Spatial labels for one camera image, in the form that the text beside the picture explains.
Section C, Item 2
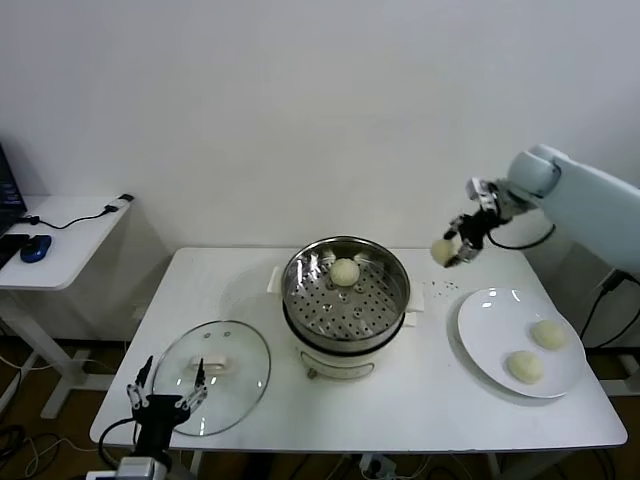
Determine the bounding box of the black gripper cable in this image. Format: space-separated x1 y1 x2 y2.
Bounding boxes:
98 418 139 466
484 222 557 250

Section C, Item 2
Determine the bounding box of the white round plate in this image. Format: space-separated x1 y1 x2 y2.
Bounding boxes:
455 288 587 400

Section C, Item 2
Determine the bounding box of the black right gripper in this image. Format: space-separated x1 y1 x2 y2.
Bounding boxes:
442 209 501 270

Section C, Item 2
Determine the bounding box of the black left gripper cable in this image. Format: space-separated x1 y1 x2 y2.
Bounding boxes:
98 418 139 466

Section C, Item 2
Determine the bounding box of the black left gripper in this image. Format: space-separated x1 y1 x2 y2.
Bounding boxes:
125 355 209 458

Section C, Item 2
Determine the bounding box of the white steamed baozi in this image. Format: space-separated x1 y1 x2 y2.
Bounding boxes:
430 238 459 267
529 319 569 351
506 349 546 386
328 257 358 288

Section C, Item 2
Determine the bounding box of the white side table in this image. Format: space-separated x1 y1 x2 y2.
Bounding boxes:
0 193 139 421

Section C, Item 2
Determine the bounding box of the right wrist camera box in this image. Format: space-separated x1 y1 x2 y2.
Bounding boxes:
465 177 496 211

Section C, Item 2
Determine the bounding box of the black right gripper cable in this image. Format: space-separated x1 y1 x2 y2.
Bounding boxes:
484 222 557 250

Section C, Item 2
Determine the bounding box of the black flat device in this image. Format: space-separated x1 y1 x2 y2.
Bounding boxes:
0 232 31 270

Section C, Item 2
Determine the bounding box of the glass pot lid cream handle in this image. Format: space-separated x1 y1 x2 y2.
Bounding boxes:
152 319 272 437

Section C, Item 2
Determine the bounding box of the white electric cooker pot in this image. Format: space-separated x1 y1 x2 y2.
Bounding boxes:
268 266 427 384

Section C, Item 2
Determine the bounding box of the white power strip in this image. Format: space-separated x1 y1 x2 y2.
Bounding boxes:
359 453 399 476

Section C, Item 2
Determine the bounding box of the black hanging adapter cable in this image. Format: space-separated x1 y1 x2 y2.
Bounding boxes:
579 269 640 351

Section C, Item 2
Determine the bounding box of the stainless steel steamer basket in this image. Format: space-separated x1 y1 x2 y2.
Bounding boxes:
280 236 411 351

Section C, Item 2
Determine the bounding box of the blue computer mouse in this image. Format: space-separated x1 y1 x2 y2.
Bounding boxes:
19 234 53 265

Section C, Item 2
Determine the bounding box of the black cable with adapter plug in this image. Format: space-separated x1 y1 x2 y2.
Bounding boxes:
19 193 136 231

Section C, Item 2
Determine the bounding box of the black laptop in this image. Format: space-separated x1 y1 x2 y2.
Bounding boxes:
0 141 29 237

